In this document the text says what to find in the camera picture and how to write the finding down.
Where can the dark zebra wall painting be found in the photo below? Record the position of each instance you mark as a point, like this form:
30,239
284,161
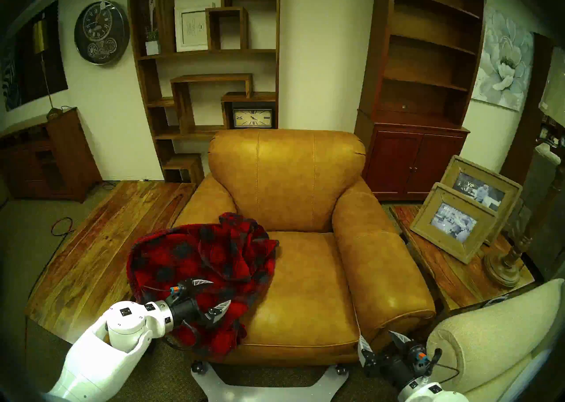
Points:
22,74

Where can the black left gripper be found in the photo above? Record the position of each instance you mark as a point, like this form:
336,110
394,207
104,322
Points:
187,308

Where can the open wooden box bookshelf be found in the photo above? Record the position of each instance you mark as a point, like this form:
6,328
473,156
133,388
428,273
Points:
212,77

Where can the rustic wooden side table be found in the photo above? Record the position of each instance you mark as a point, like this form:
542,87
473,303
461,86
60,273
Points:
446,273

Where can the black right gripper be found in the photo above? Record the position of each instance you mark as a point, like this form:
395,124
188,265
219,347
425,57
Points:
404,365

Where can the white flower canvas painting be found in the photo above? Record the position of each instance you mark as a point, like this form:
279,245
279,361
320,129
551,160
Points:
503,61

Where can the dark wood sideboard cabinet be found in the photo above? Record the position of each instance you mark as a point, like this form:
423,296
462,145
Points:
66,154

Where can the round black wall clock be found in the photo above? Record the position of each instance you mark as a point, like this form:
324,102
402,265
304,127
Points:
101,32

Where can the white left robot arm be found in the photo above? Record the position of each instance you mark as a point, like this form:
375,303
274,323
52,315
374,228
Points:
123,321

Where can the beige fabric sofa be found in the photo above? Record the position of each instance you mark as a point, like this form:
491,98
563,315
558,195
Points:
494,335

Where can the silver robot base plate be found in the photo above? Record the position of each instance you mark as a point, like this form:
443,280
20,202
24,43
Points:
265,394

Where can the white framed certificate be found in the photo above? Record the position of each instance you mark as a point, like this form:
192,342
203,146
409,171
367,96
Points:
192,28

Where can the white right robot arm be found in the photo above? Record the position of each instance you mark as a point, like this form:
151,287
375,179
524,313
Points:
423,394

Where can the grey upholstered chair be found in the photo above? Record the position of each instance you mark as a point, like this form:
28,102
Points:
536,171

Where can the small rustic picture frame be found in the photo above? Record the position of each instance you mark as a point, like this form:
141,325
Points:
453,222

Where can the glossy wooden coffee table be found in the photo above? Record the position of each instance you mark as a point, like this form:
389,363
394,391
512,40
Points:
97,246

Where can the large rustic picture frame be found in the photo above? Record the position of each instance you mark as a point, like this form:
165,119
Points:
479,191

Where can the small price tag card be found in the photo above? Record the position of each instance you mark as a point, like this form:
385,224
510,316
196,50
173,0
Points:
494,301

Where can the turned wooden lamp base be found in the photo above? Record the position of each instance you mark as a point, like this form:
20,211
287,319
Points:
503,268

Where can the small potted plant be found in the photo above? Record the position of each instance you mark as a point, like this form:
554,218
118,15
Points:
152,47

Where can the dark cherry hutch bookcase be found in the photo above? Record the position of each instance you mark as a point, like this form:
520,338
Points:
393,163

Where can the tan leather armchair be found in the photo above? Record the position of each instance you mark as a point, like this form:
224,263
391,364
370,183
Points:
287,171

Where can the gold shade table lamp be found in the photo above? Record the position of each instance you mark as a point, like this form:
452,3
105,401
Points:
39,37

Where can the rectangular mantel clock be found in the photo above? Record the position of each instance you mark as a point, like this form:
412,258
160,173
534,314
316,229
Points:
252,118

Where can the red plaid fleece blanket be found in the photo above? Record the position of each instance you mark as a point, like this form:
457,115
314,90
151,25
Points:
198,251

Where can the black base knob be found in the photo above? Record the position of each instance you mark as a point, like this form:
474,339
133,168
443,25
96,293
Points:
198,366
340,369

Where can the white lampshade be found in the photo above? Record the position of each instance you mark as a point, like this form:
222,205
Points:
555,88

